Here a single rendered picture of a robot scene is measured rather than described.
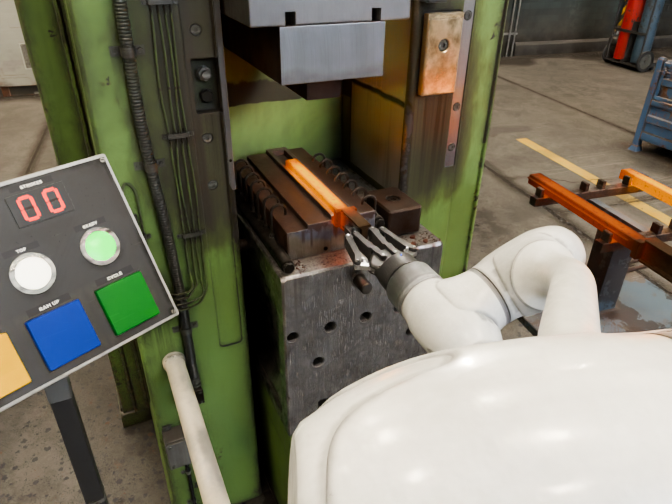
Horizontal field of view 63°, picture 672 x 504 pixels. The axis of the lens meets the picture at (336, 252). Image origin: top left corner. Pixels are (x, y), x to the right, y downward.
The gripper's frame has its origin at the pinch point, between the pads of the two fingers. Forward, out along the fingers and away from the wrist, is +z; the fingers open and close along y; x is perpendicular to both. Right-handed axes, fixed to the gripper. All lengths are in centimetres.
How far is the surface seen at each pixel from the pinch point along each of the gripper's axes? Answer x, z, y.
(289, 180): -1.8, 27.5, -3.5
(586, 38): -101, 516, 634
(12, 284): 9, -12, -58
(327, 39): 34.1, 6.5, -3.8
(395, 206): -1.9, 7.2, 13.8
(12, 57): -85, 547, -98
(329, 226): -2.3, 5.0, -3.1
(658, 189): 3, -14, 68
